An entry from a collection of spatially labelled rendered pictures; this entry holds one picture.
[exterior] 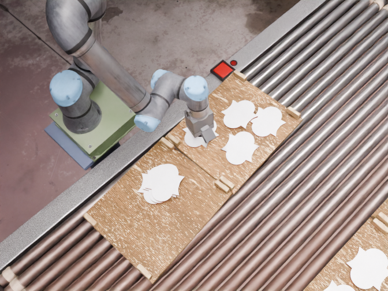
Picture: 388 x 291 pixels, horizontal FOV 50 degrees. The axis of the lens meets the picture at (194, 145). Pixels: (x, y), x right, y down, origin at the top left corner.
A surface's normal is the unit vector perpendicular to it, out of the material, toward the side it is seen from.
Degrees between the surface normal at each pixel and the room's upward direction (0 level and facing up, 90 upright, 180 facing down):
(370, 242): 0
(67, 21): 47
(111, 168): 0
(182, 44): 0
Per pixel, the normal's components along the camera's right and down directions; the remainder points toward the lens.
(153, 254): -0.07, -0.46
